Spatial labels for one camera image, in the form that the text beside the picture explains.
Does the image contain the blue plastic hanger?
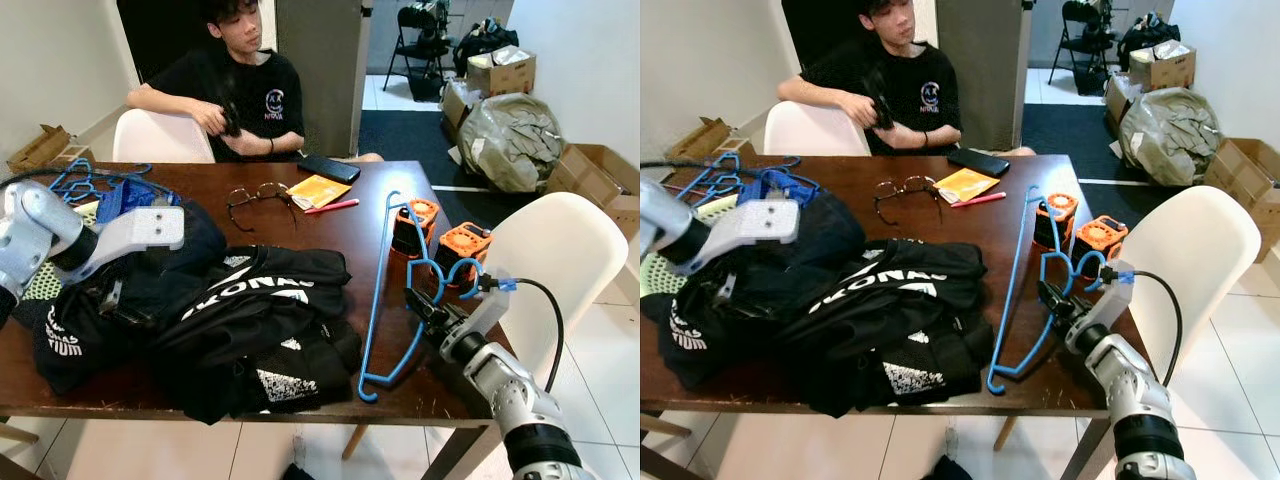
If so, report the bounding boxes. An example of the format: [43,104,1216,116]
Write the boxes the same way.
[685,150,801,201]
[95,175,183,226]
[357,190,488,404]
[760,168,849,209]
[45,160,151,206]
[987,185,1106,396]

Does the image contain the dark navy sports jersey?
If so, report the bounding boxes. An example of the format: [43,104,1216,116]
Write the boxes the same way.
[700,190,869,321]
[95,200,231,336]

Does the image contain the black shirt white lettering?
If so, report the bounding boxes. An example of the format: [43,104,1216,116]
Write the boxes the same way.
[640,290,791,391]
[33,288,156,394]
[780,238,991,346]
[148,245,353,353]

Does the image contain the dark brown wooden table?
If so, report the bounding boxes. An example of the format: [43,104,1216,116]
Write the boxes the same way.
[0,160,523,480]
[640,152,1151,480]

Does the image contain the black shirt white dotted print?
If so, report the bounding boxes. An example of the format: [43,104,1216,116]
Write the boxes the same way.
[800,310,999,419]
[150,318,364,426]

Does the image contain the orange paper packet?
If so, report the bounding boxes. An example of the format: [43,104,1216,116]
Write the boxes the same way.
[933,168,1001,204]
[288,175,353,210]

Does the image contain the brown cardboard box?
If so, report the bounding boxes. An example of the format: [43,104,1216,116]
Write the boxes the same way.
[1128,40,1198,93]
[547,143,641,239]
[1203,137,1280,263]
[1103,72,1136,126]
[467,45,538,98]
[7,125,79,173]
[440,78,479,136]
[665,117,736,163]

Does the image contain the black smartphone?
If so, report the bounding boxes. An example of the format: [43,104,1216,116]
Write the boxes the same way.
[297,155,362,185]
[946,147,1011,178]

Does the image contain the black floor carpet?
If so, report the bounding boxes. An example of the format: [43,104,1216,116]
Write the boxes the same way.
[358,108,566,201]
[1020,103,1216,191]

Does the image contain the black rimmed eyeglasses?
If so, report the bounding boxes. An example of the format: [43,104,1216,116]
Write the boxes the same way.
[225,183,298,218]
[873,177,946,226]

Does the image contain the black bag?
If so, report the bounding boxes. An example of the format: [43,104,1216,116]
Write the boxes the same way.
[1115,10,1183,66]
[452,18,521,76]

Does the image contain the black folding chair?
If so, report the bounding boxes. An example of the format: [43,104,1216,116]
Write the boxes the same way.
[383,3,453,101]
[1047,0,1113,93]

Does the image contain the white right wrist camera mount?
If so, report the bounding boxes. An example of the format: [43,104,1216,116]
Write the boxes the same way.
[462,268,523,346]
[1075,262,1136,336]

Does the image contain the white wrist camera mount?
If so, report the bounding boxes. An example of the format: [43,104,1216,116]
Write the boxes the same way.
[690,198,801,276]
[60,205,187,288]
[1075,262,1136,336]
[462,268,523,346]

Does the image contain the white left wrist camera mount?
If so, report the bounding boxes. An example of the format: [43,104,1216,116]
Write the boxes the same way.
[60,205,187,288]
[690,198,801,276]

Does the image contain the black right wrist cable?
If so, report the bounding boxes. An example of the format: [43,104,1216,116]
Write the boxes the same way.
[1128,268,1184,389]
[510,278,566,393]

